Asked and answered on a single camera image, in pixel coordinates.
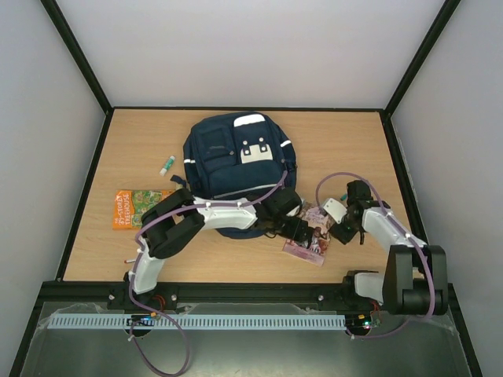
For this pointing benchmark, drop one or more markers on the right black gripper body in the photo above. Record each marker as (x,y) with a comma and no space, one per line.
(340,232)

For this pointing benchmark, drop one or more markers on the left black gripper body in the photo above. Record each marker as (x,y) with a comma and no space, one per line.
(285,231)

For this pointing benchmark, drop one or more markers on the pink illustrated paperback book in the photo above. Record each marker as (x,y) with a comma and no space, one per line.
(312,250)

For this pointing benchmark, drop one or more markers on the navy blue student backpack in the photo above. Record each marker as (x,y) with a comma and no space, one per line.
(237,155)

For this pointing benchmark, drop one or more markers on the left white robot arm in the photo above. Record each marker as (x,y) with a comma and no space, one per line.
(171,224)

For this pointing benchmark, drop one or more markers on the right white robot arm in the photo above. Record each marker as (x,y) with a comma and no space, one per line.
(415,279)

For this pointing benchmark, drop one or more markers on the right controller circuit board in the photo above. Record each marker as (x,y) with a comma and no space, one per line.
(365,320)

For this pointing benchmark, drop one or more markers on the controller circuit board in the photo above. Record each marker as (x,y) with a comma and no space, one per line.
(365,320)
(143,320)

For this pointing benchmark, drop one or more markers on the green capped glue stick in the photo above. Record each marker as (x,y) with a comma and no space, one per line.
(168,164)

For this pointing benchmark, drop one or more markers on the orange Treehouse children's book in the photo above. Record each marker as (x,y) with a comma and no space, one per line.
(130,205)

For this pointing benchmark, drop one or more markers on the left controller circuit board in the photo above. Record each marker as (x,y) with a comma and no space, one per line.
(143,320)

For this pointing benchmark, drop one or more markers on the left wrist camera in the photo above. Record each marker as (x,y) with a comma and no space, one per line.
(295,212)

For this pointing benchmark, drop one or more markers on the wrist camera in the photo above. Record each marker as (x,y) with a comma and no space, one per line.
(295,212)
(335,209)

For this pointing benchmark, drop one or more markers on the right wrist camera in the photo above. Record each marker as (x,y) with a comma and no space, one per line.
(335,209)

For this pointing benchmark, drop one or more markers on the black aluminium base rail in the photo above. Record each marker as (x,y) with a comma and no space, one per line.
(172,296)

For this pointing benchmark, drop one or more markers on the light blue slotted cable duct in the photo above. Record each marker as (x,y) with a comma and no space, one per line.
(194,322)

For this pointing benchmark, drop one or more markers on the black enclosure frame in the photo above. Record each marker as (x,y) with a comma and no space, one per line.
(63,28)

